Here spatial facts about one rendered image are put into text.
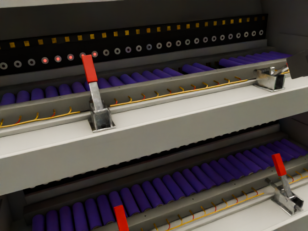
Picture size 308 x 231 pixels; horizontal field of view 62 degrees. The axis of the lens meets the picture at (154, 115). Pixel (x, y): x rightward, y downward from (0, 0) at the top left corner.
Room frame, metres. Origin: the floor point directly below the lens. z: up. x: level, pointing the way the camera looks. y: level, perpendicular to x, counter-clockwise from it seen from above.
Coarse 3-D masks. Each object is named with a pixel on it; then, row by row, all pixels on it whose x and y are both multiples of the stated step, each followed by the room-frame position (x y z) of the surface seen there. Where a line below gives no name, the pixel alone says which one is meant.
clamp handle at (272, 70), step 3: (285, 66) 0.36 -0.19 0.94; (270, 69) 0.39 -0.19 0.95; (273, 69) 0.39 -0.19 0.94; (279, 69) 0.38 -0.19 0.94; (282, 69) 0.37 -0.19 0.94; (285, 69) 0.37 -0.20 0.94; (270, 72) 0.39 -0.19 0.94; (273, 72) 0.39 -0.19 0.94; (276, 72) 0.38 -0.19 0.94; (279, 72) 0.38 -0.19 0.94; (273, 75) 0.39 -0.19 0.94; (276, 75) 0.39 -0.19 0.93
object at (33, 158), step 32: (96, 64) 0.46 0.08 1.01; (128, 64) 0.48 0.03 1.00; (224, 96) 0.38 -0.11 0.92; (256, 96) 0.37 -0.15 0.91; (288, 96) 0.39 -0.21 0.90; (0, 128) 0.33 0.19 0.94; (64, 128) 0.31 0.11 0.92; (128, 128) 0.30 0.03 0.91; (160, 128) 0.32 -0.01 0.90; (192, 128) 0.34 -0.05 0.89; (224, 128) 0.36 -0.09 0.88; (0, 160) 0.26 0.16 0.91; (32, 160) 0.27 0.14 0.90; (64, 160) 0.29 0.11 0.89; (96, 160) 0.30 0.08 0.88; (0, 192) 0.27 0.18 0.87
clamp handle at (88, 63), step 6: (84, 60) 0.32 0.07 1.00; (90, 60) 0.32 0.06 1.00; (84, 66) 0.32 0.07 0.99; (90, 66) 0.32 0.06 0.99; (90, 72) 0.32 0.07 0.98; (90, 78) 0.32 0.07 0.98; (96, 78) 0.32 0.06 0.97; (90, 84) 0.31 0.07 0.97; (96, 84) 0.32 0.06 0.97; (90, 90) 0.31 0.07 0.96; (96, 90) 0.31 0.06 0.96; (96, 96) 0.31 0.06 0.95; (96, 102) 0.31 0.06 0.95; (96, 108) 0.31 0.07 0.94; (102, 108) 0.31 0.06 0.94
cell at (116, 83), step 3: (111, 78) 0.44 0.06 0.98; (114, 78) 0.43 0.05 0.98; (117, 78) 0.43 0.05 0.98; (108, 81) 0.45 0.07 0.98; (111, 81) 0.43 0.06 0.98; (114, 81) 0.42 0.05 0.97; (117, 81) 0.42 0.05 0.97; (120, 81) 0.42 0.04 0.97; (111, 84) 0.43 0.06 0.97; (114, 84) 0.42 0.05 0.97; (117, 84) 0.41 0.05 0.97; (120, 84) 0.40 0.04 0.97; (123, 84) 0.40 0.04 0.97
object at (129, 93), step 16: (256, 64) 0.45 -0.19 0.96; (272, 64) 0.45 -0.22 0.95; (160, 80) 0.39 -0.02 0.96; (176, 80) 0.39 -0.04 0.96; (192, 80) 0.40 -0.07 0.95; (208, 80) 0.41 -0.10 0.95; (224, 80) 0.42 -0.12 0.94; (240, 80) 0.42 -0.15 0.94; (64, 96) 0.35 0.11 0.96; (80, 96) 0.35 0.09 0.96; (112, 96) 0.37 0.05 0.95; (128, 96) 0.37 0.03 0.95; (144, 96) 0.37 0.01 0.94; (160, 96) 0.37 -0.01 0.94; (0, 112) 0.32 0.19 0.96; (16, 112) 0.33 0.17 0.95; (32, 112) 0.33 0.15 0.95; (48, 112) 0.34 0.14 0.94; (64, 112) 0.35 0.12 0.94
